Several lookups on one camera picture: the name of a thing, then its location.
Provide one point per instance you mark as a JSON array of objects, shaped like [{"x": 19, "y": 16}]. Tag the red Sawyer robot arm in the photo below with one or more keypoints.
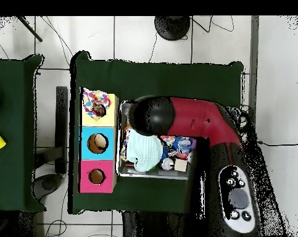
[{"x": 195, "y": 118}]

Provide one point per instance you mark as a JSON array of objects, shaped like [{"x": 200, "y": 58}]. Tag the wooden box with three holes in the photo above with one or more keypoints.
[{"x": 106, "y": 138}]

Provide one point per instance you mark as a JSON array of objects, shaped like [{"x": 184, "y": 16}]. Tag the shallow clear mesh bin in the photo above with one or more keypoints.
[{"x": 121, "y": 172}]

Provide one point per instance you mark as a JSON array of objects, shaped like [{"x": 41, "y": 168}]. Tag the mint green knitted cloth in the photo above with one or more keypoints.
[{"x": 143, "y": 150}]

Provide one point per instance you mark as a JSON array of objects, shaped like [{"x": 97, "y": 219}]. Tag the black upright panel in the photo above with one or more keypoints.
[{"x": 61, "y": 123}]

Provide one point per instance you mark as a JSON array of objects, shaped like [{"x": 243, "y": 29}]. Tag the black round stand base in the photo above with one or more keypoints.
[{"x": 173, "y": 27}]

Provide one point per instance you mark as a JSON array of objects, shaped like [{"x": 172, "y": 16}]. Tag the grey rounded stand foot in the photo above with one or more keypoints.
[{"x": 48, "y": 184}]

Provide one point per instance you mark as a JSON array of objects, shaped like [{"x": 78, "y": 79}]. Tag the dark green side table cloth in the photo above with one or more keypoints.
[{"x": 13, "y": 111}]

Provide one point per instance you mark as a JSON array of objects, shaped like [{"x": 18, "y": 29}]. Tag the black tripod leg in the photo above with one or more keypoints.
[{"x": 30, "y": 29}]

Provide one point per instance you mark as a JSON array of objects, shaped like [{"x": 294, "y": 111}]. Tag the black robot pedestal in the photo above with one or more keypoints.
[{"x": 148, "y": 224}]

